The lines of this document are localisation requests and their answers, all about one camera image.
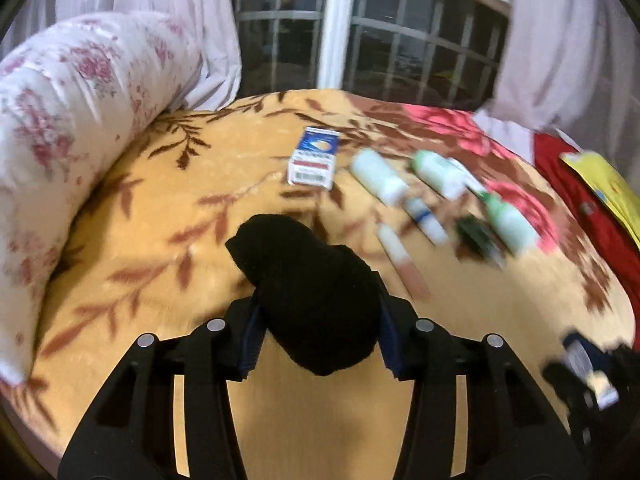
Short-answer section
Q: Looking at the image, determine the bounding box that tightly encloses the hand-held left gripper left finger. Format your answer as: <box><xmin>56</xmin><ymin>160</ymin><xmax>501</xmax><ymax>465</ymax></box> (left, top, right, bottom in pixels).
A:
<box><xmin>59</xmin><ymin>297</ymin><xmax>266</xmax><ymax>480</ymax></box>

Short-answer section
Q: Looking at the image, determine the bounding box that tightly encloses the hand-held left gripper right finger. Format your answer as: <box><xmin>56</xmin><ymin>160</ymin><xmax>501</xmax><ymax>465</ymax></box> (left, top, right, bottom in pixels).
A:
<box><xmin>376</xmin><ymin>291</ymin><xmax>587</xmax><ymax>480</ymax></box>

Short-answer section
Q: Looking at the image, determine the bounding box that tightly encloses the small white blue bottle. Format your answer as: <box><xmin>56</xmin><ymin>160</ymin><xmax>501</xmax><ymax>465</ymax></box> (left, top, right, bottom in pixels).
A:
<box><xmin>562</xmin><ymin>332</ymin><xmax>621</xmax><ymax>409</ymax></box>

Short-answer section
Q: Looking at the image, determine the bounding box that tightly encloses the black sock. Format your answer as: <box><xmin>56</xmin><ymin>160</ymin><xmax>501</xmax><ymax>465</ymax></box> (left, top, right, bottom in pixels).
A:
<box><xmin>225</xmin><ymin>214</ymin><xmax>386</xmax><ymax>378</ymax></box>

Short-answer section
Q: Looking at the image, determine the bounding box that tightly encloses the pink cosmetic tube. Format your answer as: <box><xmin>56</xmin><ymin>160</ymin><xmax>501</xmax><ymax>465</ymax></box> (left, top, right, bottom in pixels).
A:
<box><xmin>376</xmin><ymin>223</ymin><xmax>432</xmax><ymax>301</ymax></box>

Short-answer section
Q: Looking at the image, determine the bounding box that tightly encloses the white tube with blue band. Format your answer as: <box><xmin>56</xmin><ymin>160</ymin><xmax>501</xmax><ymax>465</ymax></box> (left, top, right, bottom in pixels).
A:
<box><xmin>402</xmin><ymin>195</ymin><xmax>449</xmax><ymax>247</ymax></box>

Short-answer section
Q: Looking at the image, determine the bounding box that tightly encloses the dark green packet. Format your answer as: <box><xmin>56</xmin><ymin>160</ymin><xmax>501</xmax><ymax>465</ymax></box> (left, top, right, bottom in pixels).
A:
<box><xmin>456</xmin><ymin>214</ymin><xmax>506</xmax><ymax>267</ymax></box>

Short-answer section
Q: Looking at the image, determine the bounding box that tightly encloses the yellow floral plush blanket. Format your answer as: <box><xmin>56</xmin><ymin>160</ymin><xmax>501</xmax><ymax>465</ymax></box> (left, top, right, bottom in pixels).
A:
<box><xmin>27</xmin><ymin>89</ymin><xmax>640</xmax><ymax>480</ymax></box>

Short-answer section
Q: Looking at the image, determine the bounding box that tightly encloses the white plastic bottle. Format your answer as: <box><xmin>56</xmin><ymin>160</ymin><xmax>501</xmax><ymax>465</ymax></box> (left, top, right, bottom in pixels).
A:
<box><xmin>348</xmin><ymin>148</ymin><xmax>411</xmax><ymax>207</ymax></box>

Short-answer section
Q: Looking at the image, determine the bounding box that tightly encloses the green and white tube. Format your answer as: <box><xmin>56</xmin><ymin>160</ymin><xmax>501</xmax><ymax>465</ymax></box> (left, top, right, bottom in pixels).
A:
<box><xmin>482</xmin><ymin>192</ymin><xmax>538</xmax><ymax>254</ymax></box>

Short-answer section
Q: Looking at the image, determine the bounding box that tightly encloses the green and white bottle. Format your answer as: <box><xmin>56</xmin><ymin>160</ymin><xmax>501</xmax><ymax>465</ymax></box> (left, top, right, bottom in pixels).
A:
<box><xmin>410</xmin><ymin>150</ymin><xmax>471</xmax><ymax>200</ymax></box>

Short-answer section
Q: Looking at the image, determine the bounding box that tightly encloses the red cloth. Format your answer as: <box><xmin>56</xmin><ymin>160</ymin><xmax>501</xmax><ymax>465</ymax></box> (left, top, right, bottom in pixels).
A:
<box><xmin>532</xmin><ymin>130</ymin><xmax>640</xmax><ymax>353</ymax></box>

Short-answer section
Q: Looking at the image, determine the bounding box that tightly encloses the blue and white carton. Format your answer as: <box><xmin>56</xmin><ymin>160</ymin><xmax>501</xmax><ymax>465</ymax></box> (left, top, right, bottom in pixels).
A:
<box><xmin>287</xmin><ymin>128</ymin><xmax>342</xmax><ymax>191</ymax></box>

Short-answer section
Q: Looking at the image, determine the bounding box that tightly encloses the floral white pillow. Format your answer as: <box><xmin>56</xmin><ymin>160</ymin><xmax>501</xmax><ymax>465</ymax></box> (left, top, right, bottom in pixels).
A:
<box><xmin>0</xmin><ymin>10</ymin><xmax>206</xmax><ymax>386</ymax></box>

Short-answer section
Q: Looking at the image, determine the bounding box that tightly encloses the window with metal grille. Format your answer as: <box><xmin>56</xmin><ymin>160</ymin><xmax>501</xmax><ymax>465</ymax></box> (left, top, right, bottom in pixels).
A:
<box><xmin>227</xmin><ymin>0</ymin><xmax>516</xmax><ymax>111</ymax></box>

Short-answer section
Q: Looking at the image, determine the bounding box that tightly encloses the white sheer curtain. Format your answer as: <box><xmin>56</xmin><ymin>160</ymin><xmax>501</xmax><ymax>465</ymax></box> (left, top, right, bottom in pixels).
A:
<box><xmin>472</xmin><ymin>0</ymin><xmax>640</xmax><ymax>161</ymax></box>
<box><xmin>30</xmin><ymin>0</ymin><xmax>244</xmax><ymax>112</ymax></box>

